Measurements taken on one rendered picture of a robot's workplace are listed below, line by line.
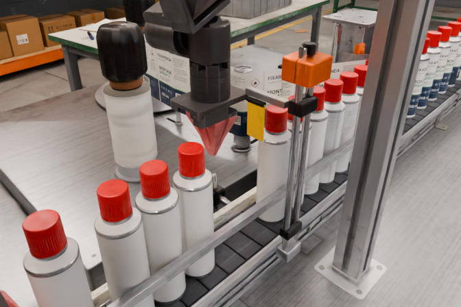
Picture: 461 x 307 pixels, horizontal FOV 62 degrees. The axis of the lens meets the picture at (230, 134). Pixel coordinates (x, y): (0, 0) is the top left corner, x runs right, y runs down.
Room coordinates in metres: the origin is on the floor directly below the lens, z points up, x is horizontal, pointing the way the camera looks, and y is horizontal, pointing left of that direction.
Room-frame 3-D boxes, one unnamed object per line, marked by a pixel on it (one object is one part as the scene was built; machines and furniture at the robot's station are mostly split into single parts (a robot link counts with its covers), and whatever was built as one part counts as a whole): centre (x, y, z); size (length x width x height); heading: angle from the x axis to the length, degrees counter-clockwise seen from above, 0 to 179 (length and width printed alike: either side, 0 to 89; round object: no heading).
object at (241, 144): (0.75, -0.03, 0.97); 0.05 x 0.05 x 0.19
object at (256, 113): (0.47, -0.03, 1.09); 0.03 x 0.01 x 0.06; 45
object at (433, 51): (0.97, -0.51, 0.98); 0.05 x 0.05 x 0.20
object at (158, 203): (0.37, 0.09, 0.98); 0.05 x 0.05 x 0.20
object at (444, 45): (1.03, -0.57, 0.98); 0.05 x 0.05 x 0.20
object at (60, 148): (0.92, 0.17, 0.86); 0.80 x 0.67 x 0.05; 135
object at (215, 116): (0.51, 0.04, 1.06); 0.07 x 0.07 x 0.09; 46
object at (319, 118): (0.60, -0.14, 0.98); 0.05 x 0.05 x 0.20
